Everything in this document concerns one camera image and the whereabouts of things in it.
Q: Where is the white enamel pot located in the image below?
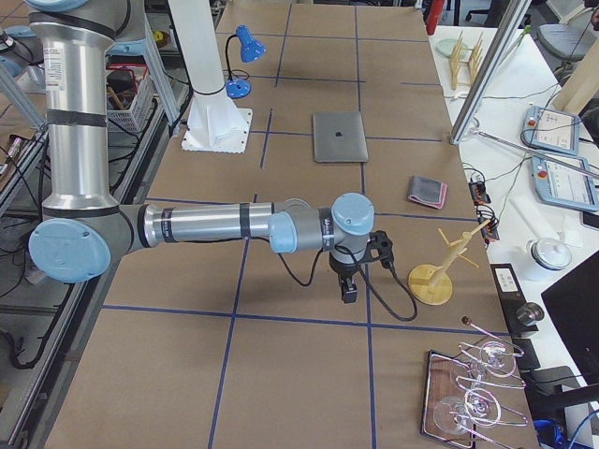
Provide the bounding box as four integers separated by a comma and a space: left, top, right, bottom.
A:
523, 238, 572, 281

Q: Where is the lower teach pendant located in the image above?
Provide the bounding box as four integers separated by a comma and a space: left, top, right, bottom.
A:
531, 155, 598, 212

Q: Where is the upper teach pendant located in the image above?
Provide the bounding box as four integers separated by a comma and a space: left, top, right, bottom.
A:
520, 106, 580, 155

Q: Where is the black orange electronics board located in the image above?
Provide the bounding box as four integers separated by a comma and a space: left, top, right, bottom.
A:
468, 180, 500, 245

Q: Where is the wine glass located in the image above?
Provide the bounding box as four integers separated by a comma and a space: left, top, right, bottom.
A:
433, 387, 502, 435
479, 341, 516, 378

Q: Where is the grey pink folded cloth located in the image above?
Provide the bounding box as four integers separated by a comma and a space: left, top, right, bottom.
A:
407, 175, 447, 210

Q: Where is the white plastic basket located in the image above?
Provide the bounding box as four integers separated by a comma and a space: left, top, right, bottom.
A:
107, 64, 153, 134

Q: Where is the pale green plate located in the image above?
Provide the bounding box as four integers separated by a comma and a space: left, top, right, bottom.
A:
435, 38, 471, 58

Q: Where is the black box with knob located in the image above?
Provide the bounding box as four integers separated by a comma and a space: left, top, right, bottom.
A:
490, 264, 538, 338

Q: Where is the upper wine glass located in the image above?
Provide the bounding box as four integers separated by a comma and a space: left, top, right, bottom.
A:
479, 341, 516, 378

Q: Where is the aluminium frame post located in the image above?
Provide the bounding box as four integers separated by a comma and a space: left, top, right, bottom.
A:
449, 0, 531, 145

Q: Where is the grey laptop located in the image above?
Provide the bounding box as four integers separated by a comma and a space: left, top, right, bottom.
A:
313, 111, 369, 164

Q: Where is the white second robot arm base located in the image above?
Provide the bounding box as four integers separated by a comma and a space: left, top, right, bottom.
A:
168, 0, 252, 153

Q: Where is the black monitor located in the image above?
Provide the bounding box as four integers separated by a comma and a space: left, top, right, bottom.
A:
542, 263, 598, 384

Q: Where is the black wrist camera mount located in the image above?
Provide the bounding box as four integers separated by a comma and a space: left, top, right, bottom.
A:
365, 230, 394, 270

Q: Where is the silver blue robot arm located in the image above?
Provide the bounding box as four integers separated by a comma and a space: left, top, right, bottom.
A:
28, 1, 374, 303

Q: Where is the wooden mug tree stand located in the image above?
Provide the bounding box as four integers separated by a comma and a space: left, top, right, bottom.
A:
408, 220, 489, 306

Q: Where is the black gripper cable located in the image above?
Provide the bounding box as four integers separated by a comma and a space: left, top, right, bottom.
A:
278, 233, 419, 323

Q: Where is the lower wine glass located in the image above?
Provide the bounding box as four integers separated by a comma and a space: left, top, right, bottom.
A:
433, 387, 502, 435

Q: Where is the teach pendant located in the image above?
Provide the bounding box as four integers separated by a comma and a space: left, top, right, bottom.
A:
520, 106, 580, 155
531, 155, 598, 212

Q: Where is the wire glass rack tray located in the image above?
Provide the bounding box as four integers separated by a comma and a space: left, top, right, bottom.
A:
420, 316, 529, 448

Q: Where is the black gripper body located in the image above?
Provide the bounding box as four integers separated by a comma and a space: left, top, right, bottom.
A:
329, 249, 358, 286

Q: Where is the blue desk lamp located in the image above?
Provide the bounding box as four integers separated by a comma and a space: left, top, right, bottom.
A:
225, 24, 268, 99

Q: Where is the wooden dish rack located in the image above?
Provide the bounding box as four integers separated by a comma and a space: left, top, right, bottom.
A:
448, 33, 483, 90

